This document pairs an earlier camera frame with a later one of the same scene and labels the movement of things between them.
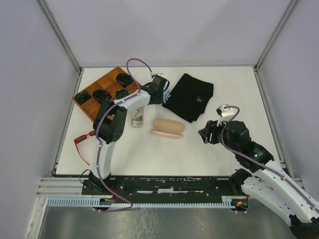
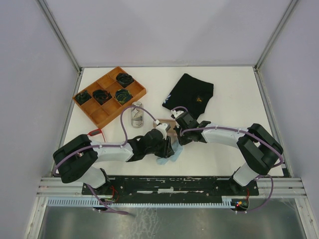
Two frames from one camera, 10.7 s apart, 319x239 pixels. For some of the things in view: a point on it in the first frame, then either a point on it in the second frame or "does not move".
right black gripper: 211,126 → 182,141
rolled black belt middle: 101,94 does not move
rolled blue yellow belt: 121,93 does not move
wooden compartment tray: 115,86 does not move
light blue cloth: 166,93 → 177,148
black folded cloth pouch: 189,97 does not move
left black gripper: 159,101 → 167,150
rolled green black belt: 82,97 does not move
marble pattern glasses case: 137,120 does not move
